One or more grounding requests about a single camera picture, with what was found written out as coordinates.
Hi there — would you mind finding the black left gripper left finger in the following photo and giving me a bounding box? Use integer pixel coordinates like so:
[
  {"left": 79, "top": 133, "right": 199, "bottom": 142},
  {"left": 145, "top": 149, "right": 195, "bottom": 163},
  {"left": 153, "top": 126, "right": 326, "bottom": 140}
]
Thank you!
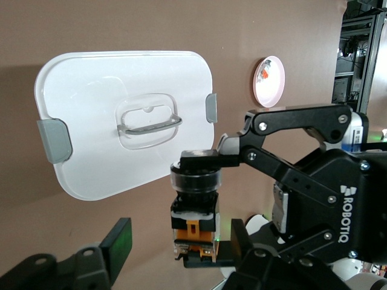
[{"left": 0, "top": 217, "right": 134, "bottom": 290}]

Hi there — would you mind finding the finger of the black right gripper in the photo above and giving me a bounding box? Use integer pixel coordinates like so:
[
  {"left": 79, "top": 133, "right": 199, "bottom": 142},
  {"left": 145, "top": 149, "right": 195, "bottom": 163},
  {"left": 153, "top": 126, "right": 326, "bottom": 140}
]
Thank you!
[
  {"left": 180, "top": 103, "right": 354, "bottom": 211},
  {"left": 183, "top": 228, "right": 339, "bottom": 269}
]

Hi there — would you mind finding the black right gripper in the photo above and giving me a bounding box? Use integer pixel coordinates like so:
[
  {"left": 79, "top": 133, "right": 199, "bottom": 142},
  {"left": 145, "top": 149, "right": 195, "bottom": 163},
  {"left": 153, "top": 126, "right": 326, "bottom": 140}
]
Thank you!
[{"left": 272, "top": 147, "right": 387, "bottom": 264}]

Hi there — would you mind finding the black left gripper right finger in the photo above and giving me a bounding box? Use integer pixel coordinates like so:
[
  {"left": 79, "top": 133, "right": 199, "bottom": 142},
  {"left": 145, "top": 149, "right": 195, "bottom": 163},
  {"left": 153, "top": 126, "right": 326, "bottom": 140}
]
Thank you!
[{"left": 211, "top": 219, "right": 348, "bottom": 290}]

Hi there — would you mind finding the orange push button switch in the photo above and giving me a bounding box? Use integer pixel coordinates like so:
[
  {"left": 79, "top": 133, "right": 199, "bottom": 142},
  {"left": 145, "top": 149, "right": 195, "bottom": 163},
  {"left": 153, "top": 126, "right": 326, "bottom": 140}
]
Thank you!
[{"left": 169, "top": 159, "right": 223, "bottom": 262}]

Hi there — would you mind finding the white lidded storage box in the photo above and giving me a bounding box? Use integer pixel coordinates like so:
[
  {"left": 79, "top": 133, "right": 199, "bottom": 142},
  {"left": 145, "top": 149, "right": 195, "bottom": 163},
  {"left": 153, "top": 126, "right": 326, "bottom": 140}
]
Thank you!
[{"left": 34, "top": 50, "right": 219, "bottom": 202}]

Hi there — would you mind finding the pink plate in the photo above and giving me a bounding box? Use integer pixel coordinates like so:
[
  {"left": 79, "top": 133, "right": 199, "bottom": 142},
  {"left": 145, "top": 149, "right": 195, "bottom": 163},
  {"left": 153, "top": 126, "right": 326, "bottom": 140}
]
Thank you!
[{"left": 252, "top": 55, "right": 286, "bottom": 108}]

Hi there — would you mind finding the dark equipment shelf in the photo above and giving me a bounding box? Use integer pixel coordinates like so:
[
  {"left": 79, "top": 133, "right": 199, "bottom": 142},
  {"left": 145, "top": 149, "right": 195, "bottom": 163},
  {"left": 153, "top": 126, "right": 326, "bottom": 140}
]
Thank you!
[{"left": 331, "top": 0, "right": 374, "bottom": 105}]

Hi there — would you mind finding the small white orange switch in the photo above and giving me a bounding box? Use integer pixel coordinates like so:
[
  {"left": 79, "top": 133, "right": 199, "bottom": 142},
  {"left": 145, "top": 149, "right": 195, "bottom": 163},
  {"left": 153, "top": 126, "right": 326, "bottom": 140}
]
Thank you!
[{"left": 256, "top": 59, "right": 273, "bottom": 83}]

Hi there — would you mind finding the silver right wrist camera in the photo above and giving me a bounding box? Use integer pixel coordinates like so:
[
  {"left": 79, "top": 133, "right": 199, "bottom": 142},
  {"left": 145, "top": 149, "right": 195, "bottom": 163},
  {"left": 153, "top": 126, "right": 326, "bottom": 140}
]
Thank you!
[{"left": 341, "top": 112, "right": 370, "bottom": 152}]

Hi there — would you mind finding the aluminium frame post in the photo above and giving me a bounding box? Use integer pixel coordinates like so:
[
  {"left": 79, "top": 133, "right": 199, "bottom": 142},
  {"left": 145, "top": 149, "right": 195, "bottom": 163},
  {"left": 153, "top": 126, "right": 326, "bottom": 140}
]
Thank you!
[{"left": 355, "top": 8, "right": 387, "bottom": 114}]

